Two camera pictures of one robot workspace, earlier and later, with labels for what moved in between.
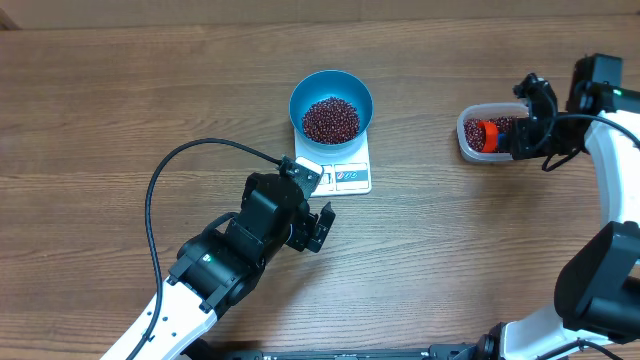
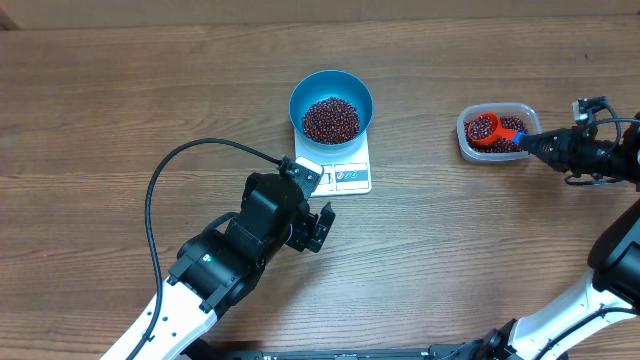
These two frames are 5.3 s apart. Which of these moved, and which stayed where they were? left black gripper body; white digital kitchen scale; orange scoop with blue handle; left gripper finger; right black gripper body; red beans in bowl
Moved: right black gripper body; orange scoop with blue handle
Stayed: white digital kitchen scale; left gripper finger; red beans in bowl; left black gripper body
